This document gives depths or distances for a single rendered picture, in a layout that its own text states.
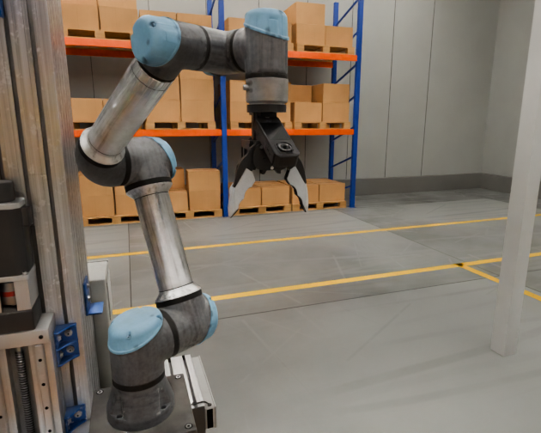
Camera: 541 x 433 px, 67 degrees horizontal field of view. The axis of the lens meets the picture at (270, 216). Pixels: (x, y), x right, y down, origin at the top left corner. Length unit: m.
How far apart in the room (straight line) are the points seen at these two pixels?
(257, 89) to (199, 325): 0.58
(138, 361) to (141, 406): 0.11
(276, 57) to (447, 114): 11.12
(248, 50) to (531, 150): 2.70
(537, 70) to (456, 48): 8.75
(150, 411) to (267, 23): 0.81
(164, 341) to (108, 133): 0.46
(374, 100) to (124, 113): 9.78
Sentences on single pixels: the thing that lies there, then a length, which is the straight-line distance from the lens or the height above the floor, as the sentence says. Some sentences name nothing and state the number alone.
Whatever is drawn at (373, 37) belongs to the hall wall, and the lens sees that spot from 10.58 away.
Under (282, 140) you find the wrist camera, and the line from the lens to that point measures 0.69.
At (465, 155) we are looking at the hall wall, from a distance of 12.29.
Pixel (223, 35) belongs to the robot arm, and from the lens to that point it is 0.80.
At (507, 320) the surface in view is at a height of 0.29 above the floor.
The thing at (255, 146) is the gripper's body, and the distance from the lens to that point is 0.73.
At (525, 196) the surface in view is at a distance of 3.29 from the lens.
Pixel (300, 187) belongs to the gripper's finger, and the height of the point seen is 1.57.
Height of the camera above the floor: 1.68
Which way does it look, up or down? 13 degrees down
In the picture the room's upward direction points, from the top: straight up
